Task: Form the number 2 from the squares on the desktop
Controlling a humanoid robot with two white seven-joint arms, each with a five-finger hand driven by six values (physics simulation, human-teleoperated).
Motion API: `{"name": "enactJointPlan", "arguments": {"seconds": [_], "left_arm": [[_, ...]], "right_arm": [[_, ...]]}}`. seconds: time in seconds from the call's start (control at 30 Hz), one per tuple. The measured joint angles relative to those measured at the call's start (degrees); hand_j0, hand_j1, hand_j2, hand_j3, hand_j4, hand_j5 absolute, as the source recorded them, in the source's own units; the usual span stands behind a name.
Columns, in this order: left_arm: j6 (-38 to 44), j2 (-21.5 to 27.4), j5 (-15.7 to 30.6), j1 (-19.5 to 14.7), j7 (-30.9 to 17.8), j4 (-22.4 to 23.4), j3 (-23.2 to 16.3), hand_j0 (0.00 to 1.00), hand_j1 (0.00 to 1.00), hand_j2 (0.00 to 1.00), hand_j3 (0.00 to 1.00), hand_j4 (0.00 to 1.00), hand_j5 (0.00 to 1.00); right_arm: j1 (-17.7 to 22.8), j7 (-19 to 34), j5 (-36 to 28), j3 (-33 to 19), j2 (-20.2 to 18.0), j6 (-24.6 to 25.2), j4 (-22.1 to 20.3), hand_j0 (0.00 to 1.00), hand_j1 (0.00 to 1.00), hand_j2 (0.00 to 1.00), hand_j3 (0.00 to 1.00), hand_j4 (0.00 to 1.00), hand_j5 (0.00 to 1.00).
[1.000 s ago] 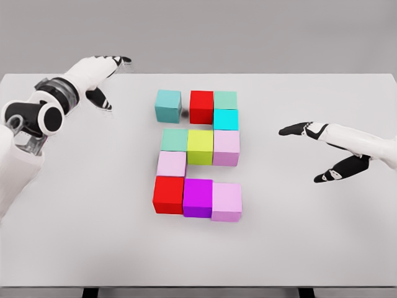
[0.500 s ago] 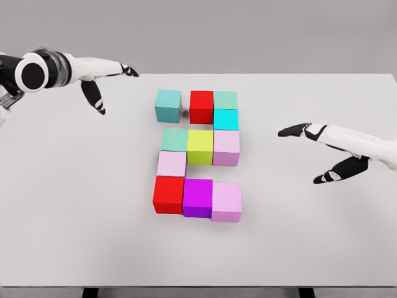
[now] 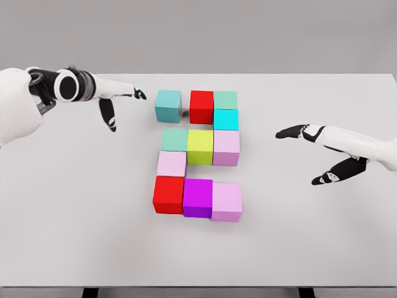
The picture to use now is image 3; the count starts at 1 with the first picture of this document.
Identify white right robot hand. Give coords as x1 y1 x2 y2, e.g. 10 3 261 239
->
275 124 375 187

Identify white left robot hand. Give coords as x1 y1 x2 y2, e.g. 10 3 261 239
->
96 78 148 133

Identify teal blue cube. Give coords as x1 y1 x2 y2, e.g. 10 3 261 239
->
154 89 182 123

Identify mint green cube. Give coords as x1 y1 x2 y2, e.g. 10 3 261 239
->
213 91 239 111
160 128 189 153

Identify red cube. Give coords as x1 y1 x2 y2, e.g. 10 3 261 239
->
152 175 185 215
189 90 215 125

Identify pink cube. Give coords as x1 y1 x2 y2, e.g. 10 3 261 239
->
156 150 188 179
212 129 241 167
210 182 243 224

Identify yellow green cube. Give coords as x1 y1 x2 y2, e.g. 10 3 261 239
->
186 129 215 166

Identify cyan cube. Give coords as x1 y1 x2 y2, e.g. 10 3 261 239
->
213 109 240 132

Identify magenta cube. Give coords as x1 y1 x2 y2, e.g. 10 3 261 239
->
182 178 214 219

